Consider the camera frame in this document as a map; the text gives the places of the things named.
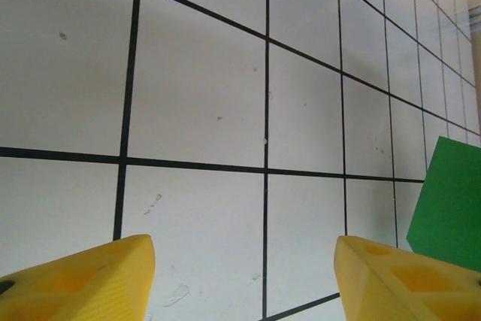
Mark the green paper sheet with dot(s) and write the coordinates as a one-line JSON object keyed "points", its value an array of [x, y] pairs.
{"points": [[451, 204]]}

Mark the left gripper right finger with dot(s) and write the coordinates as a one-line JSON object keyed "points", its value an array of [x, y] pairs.
{"points": [[406, 291]]}

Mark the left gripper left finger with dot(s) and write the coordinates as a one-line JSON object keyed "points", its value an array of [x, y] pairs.
{"points": [[94, 283]]}

